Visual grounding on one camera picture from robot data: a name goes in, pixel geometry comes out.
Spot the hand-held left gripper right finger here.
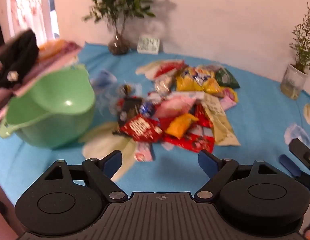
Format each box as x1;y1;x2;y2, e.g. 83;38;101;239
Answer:
194;149;277;202

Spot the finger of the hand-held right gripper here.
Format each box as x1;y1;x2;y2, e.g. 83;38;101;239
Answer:
279;154;310;189
289;139;310;173

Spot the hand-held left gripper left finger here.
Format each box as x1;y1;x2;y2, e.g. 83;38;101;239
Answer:
44;150;128;203

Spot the large red packet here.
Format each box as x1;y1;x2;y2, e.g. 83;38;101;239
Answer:
159;104;216;153

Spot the small pink and white packet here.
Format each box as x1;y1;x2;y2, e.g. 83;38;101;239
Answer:
134;142;155;162

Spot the red bag with white print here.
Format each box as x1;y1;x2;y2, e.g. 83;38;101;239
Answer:
119;114;163;143

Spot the orange snack packet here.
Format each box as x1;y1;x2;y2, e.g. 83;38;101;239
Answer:
166;113;199;140

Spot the cream long snack packet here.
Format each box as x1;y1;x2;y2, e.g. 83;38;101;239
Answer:
203;94;241;147

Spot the black snack packet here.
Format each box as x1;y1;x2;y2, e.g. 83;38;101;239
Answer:
118;97;143;128

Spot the blue and white candy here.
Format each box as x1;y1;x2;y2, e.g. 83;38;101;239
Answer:
139;102;156;118

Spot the pink pillow snack packet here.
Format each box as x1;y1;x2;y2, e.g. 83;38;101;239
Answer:
152;97;197;118

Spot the yellow packet with pink label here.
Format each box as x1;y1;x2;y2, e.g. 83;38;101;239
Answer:
220;87;239;111

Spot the green plastic bowl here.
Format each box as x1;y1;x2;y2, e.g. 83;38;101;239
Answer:
0;64;96;149

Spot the yellow chip bag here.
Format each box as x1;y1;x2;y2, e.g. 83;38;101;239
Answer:
175;67;224;97

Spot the green snack packet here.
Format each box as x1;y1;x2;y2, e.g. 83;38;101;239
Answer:
214;67;241;89

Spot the white rice cracker packet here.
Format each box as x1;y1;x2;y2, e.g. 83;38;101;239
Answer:
154;74;176;96

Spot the red and white snack bag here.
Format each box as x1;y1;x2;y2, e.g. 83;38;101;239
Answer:
136;59;188;81

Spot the blue floral tablecloth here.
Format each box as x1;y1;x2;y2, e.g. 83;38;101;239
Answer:
0;41;310;230

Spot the plant in clear glass cup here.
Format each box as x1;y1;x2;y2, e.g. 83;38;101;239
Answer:
280;2;310;100

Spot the pink folded cloth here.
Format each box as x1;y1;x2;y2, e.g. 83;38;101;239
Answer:
0;41;82;127

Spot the white digital clock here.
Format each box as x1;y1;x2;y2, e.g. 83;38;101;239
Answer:
137;36;161;55

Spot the orange cloth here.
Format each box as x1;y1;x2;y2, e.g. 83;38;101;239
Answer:
38;39;68;58

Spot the leafy plant in glass vase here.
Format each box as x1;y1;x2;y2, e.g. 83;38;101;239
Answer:
83;0;158;55

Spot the floral curtain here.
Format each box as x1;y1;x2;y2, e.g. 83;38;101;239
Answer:
5;0;60;44

